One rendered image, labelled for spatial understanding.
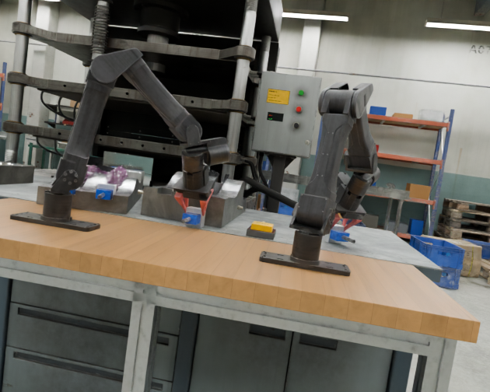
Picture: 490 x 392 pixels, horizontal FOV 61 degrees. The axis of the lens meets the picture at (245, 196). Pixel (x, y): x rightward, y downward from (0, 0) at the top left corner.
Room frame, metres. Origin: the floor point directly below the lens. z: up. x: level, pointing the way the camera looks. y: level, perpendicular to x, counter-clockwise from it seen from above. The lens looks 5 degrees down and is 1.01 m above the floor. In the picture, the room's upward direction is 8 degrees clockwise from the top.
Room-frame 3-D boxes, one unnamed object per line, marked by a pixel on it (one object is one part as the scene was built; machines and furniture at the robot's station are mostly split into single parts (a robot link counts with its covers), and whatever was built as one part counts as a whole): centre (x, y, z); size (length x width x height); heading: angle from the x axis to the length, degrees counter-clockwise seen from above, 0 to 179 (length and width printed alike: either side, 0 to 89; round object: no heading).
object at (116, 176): (1.48, 0.51, 0.90); 0.26 x 0.18 x 0.08; 9
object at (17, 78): (2.48, 0.61, 1.20); 1.29 x 0.83 x 0.19; 82
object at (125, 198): (1.49, 0.52, 0.86); 0.50 x 0.26 x 0.11; 9
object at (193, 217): (1.18, 0.15, 0.83); 0.13 x 0.05 x 0.05; 170
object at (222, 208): (1.52, 0.15, 0.87); 0.50 x 0.26 x 0.14; 172
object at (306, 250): (0.93, -0.15, 0.84); 0.20 x 0.07 x 0.08; 84
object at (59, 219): (1.00, 0.44, 0.84); 0.20 x 0.07 x 0.08; 84
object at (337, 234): (1.26, -0.31, 0.83); 0.13 x 0.05 x 0.05; 20
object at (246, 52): (2.47, 0.61, 1.45); 1.29 x 0.82 x 0.19; 82
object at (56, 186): (1.00, 0.44, 0.90); 0.09 x 0.06 x 0.06; 25
